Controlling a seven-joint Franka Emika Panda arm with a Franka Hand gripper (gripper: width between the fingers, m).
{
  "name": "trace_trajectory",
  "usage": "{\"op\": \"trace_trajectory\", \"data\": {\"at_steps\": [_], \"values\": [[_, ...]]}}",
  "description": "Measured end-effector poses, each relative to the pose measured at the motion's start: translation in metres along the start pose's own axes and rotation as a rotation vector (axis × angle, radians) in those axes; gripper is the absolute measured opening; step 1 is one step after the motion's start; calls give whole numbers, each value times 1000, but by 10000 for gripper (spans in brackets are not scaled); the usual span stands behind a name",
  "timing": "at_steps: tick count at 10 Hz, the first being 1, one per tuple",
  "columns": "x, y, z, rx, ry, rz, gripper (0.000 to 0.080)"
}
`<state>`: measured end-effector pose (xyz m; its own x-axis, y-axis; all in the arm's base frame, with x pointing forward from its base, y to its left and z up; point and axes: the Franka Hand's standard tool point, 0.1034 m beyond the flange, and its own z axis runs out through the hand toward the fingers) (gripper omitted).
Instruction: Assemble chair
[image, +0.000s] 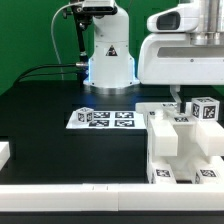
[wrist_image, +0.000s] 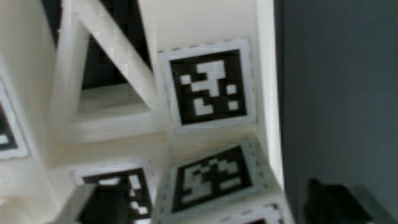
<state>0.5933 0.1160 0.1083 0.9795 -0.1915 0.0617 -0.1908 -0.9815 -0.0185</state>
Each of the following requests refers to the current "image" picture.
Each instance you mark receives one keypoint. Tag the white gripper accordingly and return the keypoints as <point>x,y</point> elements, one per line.
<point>170,59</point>

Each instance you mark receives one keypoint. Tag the white chair back frame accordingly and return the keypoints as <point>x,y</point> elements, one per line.
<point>172,134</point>

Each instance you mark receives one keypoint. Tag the small white tagged cube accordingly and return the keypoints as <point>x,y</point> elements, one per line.
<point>205,108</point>
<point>85,114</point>

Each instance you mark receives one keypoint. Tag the white chair seat block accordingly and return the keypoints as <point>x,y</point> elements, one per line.
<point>186,150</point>

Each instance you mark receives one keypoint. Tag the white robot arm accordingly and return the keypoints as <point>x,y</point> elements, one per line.
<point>111,67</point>

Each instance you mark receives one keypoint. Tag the white base tag sheet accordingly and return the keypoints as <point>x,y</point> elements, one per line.
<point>109,120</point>

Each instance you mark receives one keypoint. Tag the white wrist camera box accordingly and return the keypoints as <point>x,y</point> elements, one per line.
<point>181,19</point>

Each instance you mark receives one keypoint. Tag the black camera stand pole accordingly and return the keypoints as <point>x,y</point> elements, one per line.
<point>82,21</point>

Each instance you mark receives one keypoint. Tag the overhead camera on stand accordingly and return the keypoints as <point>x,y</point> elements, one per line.
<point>94,7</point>

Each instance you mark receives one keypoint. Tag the white front fence rail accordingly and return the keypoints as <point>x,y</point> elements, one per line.
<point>112,197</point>

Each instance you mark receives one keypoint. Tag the white fence rail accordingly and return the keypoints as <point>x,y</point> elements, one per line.
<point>112,197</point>
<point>4,153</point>

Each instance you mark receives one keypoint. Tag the white left fence rail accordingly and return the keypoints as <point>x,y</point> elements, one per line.
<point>4,153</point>

